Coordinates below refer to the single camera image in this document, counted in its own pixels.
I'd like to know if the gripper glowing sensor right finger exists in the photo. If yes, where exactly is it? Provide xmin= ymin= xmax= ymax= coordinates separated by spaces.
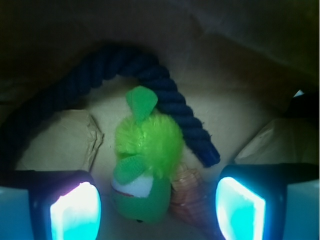
xmin=215 ymin=163 xmax=320 ymax=240

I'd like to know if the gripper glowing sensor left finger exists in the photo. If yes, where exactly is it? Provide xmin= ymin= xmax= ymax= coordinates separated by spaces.
xmin=0 ymin=170 xmax=101 ymax=240

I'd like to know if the green plush animal toy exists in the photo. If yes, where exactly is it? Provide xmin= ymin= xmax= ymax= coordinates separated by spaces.
xmin=111 ymin=86 xmax=185 ymax=223

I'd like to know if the orange spiral cone shell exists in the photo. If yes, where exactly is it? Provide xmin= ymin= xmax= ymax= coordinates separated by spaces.
xmin=169 ymin=163 xmax=221 ymax=240

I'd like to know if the dark blue rope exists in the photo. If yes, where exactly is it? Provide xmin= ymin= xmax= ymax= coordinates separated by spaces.
xmin=0 ymin=44 xmax=221 ymax=171

